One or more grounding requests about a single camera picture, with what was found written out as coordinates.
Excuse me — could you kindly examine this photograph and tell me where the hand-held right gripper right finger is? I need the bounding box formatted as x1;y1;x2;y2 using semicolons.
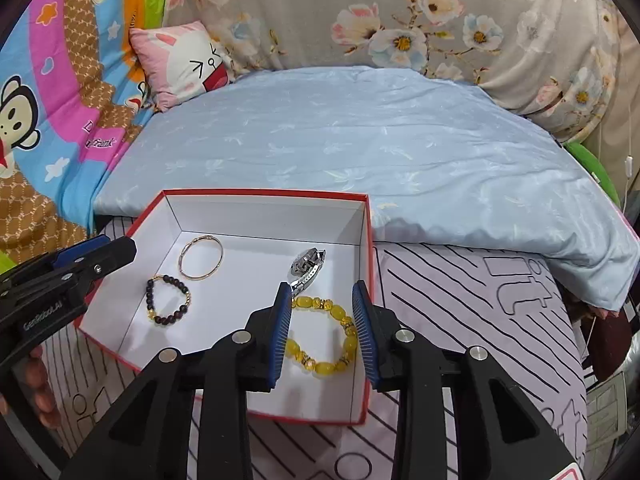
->
351;280;586;480

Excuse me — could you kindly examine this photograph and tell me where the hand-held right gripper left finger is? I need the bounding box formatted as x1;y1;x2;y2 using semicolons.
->
60;281;293;480

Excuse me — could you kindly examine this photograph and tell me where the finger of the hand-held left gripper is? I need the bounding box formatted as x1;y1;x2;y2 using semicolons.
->
10;236;138;301

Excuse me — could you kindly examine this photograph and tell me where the yellow bead bracelet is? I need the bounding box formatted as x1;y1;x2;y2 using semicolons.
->
284;295;359;373

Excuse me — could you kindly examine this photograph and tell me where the red white cardboard box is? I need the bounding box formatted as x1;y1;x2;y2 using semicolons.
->
74;189;376;427

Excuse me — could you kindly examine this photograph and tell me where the person's left hand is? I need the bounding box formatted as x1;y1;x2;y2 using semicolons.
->
0;345;63;430

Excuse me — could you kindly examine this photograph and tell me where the silver wristwatch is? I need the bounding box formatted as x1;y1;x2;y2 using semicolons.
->
290;248;327;295

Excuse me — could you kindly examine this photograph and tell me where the gold bangle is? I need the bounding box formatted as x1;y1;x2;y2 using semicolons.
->
179;234;224;280

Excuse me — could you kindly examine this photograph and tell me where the colourful monkey print blanket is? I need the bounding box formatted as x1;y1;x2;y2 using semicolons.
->
0;0;173;273

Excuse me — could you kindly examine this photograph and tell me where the light blue quilt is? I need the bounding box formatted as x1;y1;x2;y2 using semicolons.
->
93;66;640;311

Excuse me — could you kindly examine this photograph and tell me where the pink rabbit pillow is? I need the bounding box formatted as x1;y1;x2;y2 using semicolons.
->
129;21;236;113

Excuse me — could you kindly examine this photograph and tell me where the green plush toy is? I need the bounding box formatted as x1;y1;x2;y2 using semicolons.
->
567;141;623;206

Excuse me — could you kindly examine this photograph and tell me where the floral grey quilt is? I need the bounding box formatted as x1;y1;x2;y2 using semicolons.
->
162;0;632;143

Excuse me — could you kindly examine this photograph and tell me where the dark bead bracelet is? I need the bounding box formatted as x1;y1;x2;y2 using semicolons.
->
145;275;192;325

